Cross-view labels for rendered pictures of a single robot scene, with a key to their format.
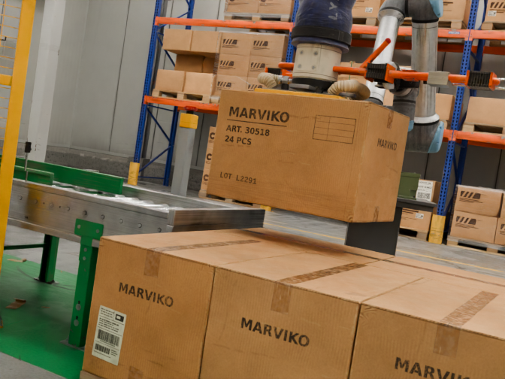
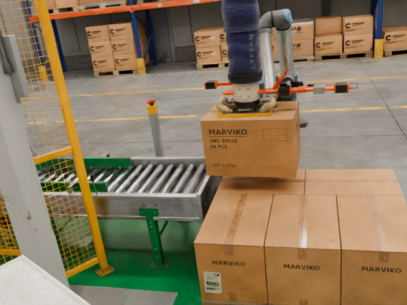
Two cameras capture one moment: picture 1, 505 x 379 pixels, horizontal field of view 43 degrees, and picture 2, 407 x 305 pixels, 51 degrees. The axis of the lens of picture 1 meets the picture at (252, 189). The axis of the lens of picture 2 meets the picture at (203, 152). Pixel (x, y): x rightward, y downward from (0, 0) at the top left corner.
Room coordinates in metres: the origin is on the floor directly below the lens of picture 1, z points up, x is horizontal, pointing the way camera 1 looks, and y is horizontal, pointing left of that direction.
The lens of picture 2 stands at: (-0.18, 0.74, 1.90)
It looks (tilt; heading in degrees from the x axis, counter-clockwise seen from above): 22 degrees down; 348
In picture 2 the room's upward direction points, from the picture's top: 7 degrees counter-clockwise
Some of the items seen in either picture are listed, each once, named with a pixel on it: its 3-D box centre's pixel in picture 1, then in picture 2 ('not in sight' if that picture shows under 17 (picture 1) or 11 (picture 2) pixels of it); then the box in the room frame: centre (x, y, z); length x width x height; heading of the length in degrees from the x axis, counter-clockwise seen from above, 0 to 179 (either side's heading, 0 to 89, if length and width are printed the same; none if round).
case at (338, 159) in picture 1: (308, 156); (252, 138); (2.44, -0.19, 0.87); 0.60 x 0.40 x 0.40; 59
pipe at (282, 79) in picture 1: (313, 86); (246, 101); (2.45, -0.17, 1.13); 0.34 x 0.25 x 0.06; 61
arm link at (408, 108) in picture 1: (400, 116); (288, 94); (2.60, -0.54, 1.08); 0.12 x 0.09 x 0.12; 67
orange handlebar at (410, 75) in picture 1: (376, 77); (277, 86); (2.46, -0.40, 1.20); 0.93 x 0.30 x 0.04; 61
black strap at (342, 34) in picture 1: (321, 37); (244, 74); (2.45, -0.17, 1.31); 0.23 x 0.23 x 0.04
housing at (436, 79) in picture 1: (439, 79); (318, 89); (2.22, -0.58, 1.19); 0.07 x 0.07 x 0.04; 61
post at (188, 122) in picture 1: (176, 210); (160, 159); (3.31, 0.37, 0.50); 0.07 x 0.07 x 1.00; 62
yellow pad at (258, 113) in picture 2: (301, 92); (244, 111); (2.36, -0.12, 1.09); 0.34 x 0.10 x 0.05; 61
